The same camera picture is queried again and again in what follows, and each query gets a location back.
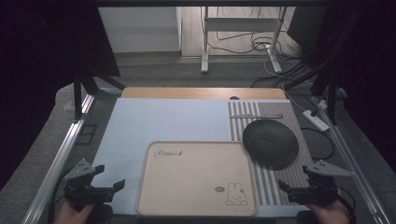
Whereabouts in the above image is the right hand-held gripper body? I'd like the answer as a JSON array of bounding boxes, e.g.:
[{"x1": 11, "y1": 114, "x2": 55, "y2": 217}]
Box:
[{"x1": 288, "y1": 159, "x2": 355, "y2": 207}]

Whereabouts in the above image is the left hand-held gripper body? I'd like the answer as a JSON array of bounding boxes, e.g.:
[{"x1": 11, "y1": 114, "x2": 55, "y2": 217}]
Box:
[{"x1": 63, "y1": 158, "x2": 115, "y2": 207}]

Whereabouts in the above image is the person's right hand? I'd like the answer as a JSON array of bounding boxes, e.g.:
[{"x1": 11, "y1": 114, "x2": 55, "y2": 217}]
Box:
[{"x1": 305, "y1": 196, "x2": 351, "y2": 224}]

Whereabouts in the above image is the person's left hand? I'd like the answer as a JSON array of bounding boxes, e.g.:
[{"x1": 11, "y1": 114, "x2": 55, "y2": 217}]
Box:
[{"x1": 52, "y1": 199, "x2": 96, "y2": 224}]

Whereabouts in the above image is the dark round woven placemat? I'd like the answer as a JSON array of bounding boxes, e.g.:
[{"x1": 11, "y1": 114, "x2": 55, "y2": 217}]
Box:
[{"x1": 242, "y1": 119, "x2": 301, "y2": 172}]

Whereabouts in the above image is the white power strip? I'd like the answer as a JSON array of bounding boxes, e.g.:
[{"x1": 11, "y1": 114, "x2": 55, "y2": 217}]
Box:
[{"x1": 302, "y1": 109, "x2": 331, "y2": 133}]

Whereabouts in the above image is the grey white striped mat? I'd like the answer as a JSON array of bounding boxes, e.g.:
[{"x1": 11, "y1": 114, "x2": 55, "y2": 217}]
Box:
[{"x1": 227, "y1": 100, "x2": 315, "y2": 207}]

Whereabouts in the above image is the beige tray with rabbit print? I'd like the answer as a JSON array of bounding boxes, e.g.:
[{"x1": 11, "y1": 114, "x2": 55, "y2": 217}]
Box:
[{"x1": 135, "y1": 140, "x2": 259, "y2": 217}]

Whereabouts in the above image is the grey flat utensil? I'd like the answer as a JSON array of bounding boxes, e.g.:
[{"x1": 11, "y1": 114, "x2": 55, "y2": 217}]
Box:
[{"x1": 229, "y1": 114, "x2": 284, "y2": 120}]

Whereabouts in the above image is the light blue board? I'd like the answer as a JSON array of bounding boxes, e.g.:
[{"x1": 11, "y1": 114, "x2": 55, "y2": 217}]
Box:
[{"x1": 92, "y1": 98, "x2": 309, "y2": 218}]

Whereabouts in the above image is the white cabinet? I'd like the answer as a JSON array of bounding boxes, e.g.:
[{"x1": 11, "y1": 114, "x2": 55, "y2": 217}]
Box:
[{"x1": 98, "y1": 7, "x2": 183, "y2": 54}]

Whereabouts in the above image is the white metal stand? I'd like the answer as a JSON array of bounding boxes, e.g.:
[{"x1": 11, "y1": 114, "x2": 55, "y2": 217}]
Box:
[{"x1": 200, "y1": 7, "x2": 290, "y2": 75}]

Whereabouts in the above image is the aluminium frame rail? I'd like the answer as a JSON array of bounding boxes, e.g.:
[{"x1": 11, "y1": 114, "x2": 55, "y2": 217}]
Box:
[
  {"x1": 21, "y1": 92, "x2": 96, "y2": 224},
  {"x1": 311, "y1": 96, "x2": 390, "y2": 224}
]

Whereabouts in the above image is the black cable loop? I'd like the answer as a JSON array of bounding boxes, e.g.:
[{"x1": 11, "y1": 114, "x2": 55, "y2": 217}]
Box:
[{"x1": 300, "y1": 126, "x2": 336, "y2": 161}]

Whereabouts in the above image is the black frame strut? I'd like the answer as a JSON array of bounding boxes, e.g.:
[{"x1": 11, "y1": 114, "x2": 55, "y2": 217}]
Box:
[{"x1": 73, "y1": 74, "x2": 83, "y2": 121}]

